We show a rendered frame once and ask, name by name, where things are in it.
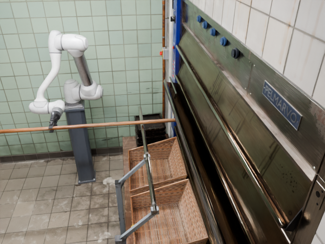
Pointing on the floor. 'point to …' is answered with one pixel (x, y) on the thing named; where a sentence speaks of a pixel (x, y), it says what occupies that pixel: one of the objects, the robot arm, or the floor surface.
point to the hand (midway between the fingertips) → (51, 128)
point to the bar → (149, 191)
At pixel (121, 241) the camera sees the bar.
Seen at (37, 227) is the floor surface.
